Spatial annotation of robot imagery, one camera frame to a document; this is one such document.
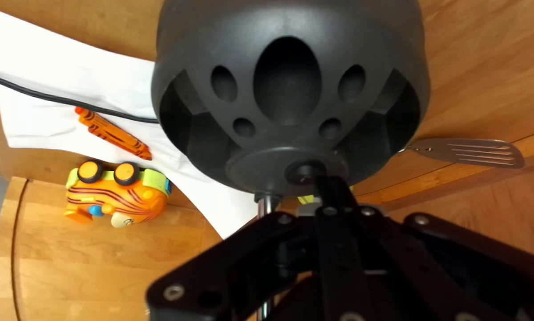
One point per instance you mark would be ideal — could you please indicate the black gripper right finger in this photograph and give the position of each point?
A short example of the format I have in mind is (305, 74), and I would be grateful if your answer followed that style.
(417, 270)

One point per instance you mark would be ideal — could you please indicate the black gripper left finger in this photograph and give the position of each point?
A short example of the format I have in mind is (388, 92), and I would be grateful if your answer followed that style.
(230, 281)

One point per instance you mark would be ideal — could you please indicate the orange yellow toy car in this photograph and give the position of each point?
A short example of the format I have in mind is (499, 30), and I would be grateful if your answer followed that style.
(123, 194)

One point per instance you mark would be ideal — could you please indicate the metal slotted spatula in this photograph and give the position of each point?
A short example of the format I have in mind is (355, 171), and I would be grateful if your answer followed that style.
(479, 153)

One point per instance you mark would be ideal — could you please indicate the orange marker pen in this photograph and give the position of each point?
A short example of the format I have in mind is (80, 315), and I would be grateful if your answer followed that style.
(111, 133)

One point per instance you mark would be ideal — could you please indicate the white paper sheet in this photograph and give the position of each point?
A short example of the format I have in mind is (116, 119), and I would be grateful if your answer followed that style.
(52, 64)

